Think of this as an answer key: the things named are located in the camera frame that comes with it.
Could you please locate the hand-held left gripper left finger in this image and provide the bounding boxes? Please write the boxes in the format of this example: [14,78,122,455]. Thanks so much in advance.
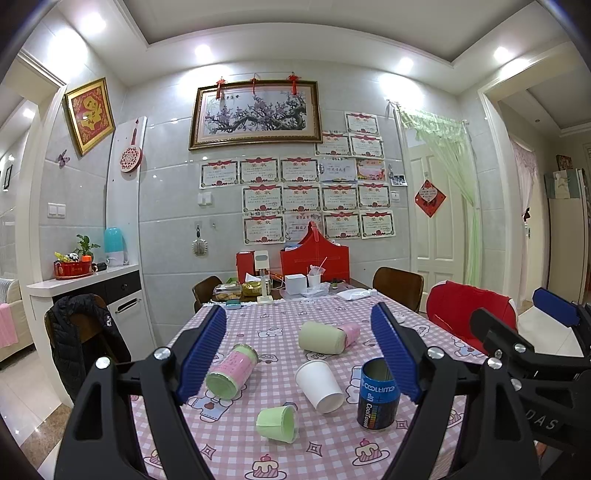
[58,304,228,480]

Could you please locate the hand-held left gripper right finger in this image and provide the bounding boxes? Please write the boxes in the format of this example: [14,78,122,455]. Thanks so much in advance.
[370,302,541,480]

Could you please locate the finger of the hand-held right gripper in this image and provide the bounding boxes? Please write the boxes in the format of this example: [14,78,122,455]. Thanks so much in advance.
[469,308,580,376]
[531,286,591,358]

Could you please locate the white paper cup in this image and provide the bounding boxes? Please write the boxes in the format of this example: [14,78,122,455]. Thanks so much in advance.
[295,360,345,414]

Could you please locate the pink label green cup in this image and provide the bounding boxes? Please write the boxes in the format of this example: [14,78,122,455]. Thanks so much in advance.
[204,343,258,400]

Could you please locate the large pale green cup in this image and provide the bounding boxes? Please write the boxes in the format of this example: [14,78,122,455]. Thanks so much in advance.
[298,321,348,355]

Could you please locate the small light green cup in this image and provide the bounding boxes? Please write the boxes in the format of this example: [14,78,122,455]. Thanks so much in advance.
[256,404,297,443]

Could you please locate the paper cup with straws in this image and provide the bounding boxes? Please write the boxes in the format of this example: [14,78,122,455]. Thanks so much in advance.
[307,257,328,289]

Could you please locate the red chair cover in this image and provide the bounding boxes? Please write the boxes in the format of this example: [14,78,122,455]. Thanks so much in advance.
[426,281,519,356]

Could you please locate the blue printed can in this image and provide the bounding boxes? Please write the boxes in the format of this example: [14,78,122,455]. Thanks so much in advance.
[356,357,400,432]

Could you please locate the brown chair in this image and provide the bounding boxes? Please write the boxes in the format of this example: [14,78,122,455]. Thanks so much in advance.
[192,275,224,313]
[372,267,424,315]

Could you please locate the clear food container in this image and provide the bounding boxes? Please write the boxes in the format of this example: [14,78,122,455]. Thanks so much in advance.
[212,282,243,303]

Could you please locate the white plastic bag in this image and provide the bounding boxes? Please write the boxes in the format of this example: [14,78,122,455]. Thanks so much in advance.
[337,288,380,304]

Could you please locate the white tall cabinet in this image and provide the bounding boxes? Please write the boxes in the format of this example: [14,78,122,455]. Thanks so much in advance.
[544,168,590,296]

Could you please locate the red box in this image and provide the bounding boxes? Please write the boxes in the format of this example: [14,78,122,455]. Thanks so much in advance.
[236,251,256,283]

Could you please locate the white sideboard cabinet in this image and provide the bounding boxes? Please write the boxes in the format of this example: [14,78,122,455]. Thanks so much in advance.
[26,265,141,370]

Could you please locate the white door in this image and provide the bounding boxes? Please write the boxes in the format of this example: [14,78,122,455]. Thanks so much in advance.
[406,143,468,289]

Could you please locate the white desk lamp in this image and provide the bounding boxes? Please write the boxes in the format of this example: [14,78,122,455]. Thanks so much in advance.
[254,250,274,305]

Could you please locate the black jacket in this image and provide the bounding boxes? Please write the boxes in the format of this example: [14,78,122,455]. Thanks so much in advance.
[45,294,132,403]

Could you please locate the pink curtain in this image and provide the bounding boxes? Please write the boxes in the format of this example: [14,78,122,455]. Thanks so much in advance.
[510,138,537,296]

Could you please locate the teal white humidifier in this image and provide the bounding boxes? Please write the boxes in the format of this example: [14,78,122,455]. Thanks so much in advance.
[104,227,128,267]

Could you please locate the red diamond door sign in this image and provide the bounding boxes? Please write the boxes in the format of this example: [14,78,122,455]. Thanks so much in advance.
[414,179,447,219]

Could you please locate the red fruit basket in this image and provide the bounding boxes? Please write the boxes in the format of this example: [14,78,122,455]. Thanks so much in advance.
[54,260,94,280]

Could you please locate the small potted plant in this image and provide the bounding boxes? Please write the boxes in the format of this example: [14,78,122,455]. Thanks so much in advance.
[75,234,100,262]

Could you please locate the sofa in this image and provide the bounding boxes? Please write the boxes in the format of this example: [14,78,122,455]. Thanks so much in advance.
[0,277,37,365]

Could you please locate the pink cloth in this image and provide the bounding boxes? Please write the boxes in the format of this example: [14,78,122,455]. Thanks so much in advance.
[0,302,19,348]

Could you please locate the pink round fan ornament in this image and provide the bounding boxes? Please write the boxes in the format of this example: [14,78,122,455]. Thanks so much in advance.
[120,126,143,175]

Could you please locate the framed plum blossom painting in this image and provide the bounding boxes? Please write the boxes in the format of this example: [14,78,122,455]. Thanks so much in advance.
[188,79,322,151]

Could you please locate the gold framed red picture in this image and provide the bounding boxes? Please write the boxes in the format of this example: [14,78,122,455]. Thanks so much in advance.
[63,77,116,157]

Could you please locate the white wall panel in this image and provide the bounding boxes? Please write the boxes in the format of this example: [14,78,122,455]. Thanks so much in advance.
[107,115,147,267]

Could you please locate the group of wall certificates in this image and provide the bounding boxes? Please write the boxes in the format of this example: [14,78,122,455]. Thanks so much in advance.
[198,111,395,244]

